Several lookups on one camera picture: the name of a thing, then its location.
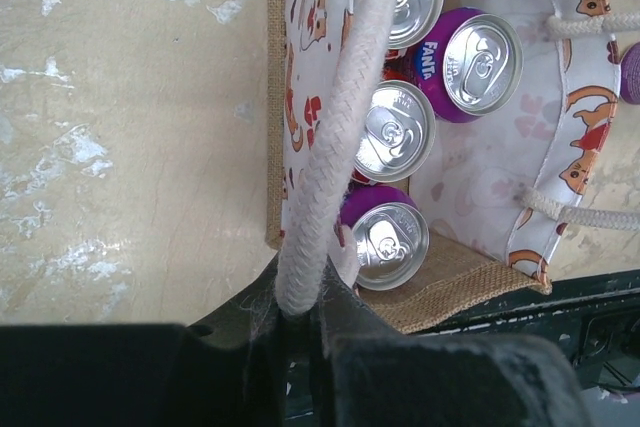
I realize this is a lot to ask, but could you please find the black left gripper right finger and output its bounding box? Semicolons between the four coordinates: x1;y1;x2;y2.
310;266;593;426

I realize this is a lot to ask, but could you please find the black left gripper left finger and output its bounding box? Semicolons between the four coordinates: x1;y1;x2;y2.
1;264;286;426

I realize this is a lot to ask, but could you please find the purple fanta can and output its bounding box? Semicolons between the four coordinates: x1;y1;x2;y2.
339;185;430;292
407;7;523;123
620;42;640;106

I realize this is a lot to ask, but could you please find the red cola can middle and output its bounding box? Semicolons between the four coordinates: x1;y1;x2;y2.
354;80;436;183

